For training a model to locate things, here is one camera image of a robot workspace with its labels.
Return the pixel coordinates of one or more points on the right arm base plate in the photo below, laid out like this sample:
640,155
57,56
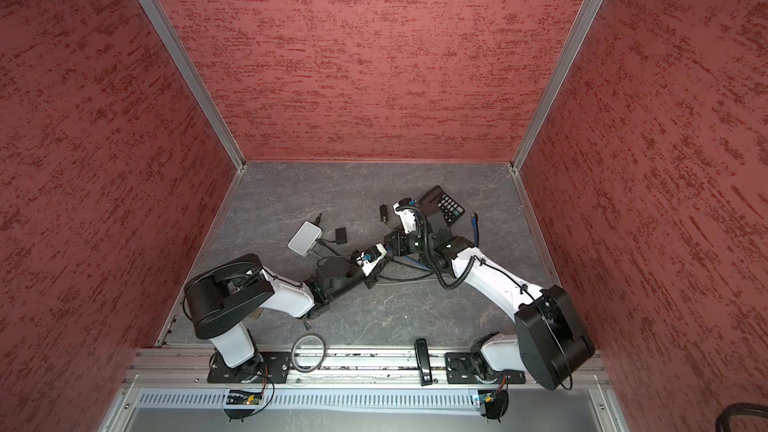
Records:
459,367

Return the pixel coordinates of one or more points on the black clip handle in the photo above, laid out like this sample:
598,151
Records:
423,362

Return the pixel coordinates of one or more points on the black calculator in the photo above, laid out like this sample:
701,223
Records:
436,202

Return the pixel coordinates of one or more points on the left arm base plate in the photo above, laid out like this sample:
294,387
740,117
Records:
276,367

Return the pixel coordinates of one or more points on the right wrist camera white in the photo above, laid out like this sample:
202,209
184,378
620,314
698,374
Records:
404,210

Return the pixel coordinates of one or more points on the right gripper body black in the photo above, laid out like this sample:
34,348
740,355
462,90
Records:
409,244

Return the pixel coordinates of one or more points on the black power adapter with cord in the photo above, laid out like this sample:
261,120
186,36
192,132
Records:
328,244

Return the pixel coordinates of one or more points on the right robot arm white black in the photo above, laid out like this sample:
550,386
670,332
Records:
550,341

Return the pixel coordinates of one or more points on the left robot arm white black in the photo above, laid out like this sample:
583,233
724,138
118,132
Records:
218,301

